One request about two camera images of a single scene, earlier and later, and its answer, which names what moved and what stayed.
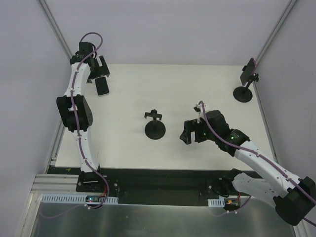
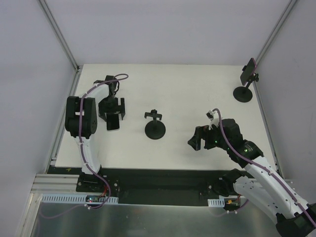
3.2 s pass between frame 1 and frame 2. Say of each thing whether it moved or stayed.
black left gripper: moved
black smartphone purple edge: stayed
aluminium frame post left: stayed
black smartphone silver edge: moved
